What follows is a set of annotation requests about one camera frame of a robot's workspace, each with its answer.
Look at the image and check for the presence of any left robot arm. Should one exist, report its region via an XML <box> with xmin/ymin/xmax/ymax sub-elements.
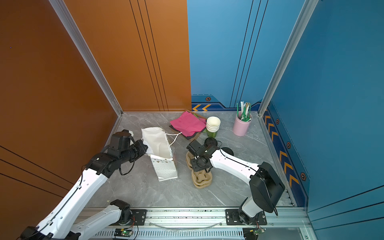
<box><xmin>19</xmin><ymin>130</ymin><xmax>148</xmax><ymax>240</ymax></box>

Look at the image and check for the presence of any white paper gift bag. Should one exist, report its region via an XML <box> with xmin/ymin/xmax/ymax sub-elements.
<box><xmin>142</xmin><ymin>127</ymin><xmax>180</xmax><ymax>182</ymax></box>

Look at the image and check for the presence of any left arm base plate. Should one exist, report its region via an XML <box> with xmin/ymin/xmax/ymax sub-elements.
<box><xmin>111</xmin><ymin>209</ymin><xmax>147</xmax><ymax>227</ymax></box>

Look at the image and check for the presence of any pink straw holder cup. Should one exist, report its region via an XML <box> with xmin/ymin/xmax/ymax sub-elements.
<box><xmin>233</xmin><ymin>114</ymin><xmax>252</xmax><ymax>137</ymax></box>

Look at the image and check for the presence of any stack of black lids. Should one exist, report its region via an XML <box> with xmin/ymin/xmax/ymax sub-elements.
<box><xmin>204</xmin><ymin>138</ymin><xmax>218</xmax><ymax>147</ymax></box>

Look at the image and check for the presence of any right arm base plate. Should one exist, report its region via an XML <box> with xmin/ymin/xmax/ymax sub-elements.
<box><xmin>225</xmin><ymin>209</ymin><xmax>268</xmax><ymax>226</ymax></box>

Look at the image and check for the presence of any aluminium front rail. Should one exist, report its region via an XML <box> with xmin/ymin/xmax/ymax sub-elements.
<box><xmin>91</xmin><ymin>207</ymin><xmax>317</xmax><ymax>240</ymax></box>

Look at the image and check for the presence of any stack of paper cups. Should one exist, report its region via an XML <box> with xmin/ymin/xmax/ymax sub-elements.
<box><xmin>206</xmin><ymin>117</ymin><xmax>221</xmax><ymax>138</ymax></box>

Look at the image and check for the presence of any pink napkin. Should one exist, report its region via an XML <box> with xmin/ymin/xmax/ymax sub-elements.
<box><xmin>170</xmin><ymin>112</ymin><xmax>206</xmax><ymax>137</ymax></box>

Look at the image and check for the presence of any beige pulp cup carrier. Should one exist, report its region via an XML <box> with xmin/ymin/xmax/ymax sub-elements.
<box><xmin>186</xmin><ymin>152</ymin><xmax>213</xmax><ymax>189</ymax></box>

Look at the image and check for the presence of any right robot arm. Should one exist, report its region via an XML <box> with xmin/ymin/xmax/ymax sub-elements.
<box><xmin>187</xmin><ymin>141</ymin><xmax>286</xmax><ymax>225</ymax></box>

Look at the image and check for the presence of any bundle of wrapped straws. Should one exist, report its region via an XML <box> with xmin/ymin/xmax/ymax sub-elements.
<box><xmin>237</xmin><ymin>101</ymin><xmax>252</xmax><ymax>123</ymax></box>

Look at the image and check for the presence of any green circuit board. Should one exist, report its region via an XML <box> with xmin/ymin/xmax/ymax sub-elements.
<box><xmin>114</xmin><ymin>228</ymin><xmax>133</xmax><ymax>238</ymax></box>

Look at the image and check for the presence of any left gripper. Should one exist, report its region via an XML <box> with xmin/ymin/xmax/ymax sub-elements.
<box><xmin>120</xmin><ymin>139</ymin><xmax>150</xmax><ymax>166</ymax></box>

